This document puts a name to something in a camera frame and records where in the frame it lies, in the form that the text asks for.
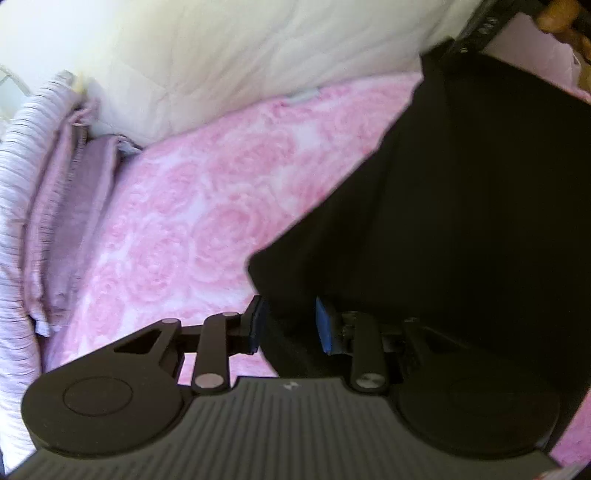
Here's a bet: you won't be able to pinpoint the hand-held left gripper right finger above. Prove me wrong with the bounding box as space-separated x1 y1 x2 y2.
315 296 459 394

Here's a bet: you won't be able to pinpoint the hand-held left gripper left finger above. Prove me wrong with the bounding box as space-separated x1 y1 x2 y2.
113 295 267 393

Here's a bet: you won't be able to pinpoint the black pants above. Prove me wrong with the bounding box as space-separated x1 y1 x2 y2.
247 39 591 416

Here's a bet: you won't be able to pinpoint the person's right hand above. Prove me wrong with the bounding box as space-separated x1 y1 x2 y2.
537 0 583 44

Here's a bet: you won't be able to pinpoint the pink floral blanket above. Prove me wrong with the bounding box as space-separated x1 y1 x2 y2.
39 11 591 467

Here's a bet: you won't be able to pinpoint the lilac folded sheet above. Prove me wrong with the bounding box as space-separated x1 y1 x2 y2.
23 99 144 337

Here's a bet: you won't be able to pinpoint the striped white quilt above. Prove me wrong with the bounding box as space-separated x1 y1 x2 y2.
0 69 100 467

